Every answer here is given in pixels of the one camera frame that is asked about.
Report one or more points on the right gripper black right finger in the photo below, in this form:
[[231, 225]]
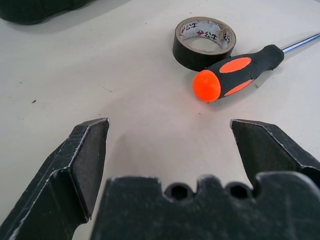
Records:
[[265, 147]]

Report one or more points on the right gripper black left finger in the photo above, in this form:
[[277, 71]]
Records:
[[57, 180]]

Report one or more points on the black electrical tape roll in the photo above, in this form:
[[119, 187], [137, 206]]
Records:
[[180, 50]]

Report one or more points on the black plastic toolbox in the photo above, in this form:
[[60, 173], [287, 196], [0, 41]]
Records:
[[25, 12]]

